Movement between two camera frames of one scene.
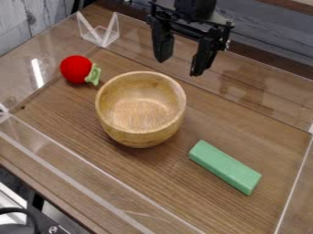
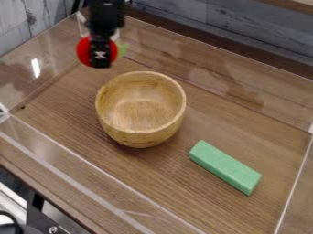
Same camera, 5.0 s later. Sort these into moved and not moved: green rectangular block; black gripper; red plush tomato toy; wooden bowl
Moved: black gripper; red plush tomato toy
Not moved: green rectangular block; wooden bowl
